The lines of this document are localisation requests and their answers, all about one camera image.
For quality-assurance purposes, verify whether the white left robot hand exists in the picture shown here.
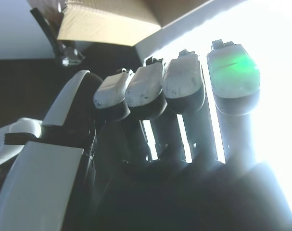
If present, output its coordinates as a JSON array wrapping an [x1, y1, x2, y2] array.
[[0, 39, 292, 231]]

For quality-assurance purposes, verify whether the dark brown round object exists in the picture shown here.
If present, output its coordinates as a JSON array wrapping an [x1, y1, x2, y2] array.
[[29, 0, 85, 67]]

